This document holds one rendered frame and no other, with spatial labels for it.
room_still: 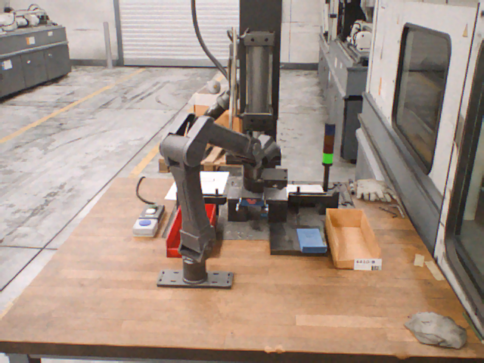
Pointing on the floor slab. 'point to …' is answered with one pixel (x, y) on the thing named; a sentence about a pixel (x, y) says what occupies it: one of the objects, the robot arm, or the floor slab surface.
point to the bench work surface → (227, 297)
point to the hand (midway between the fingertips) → (252, 201)
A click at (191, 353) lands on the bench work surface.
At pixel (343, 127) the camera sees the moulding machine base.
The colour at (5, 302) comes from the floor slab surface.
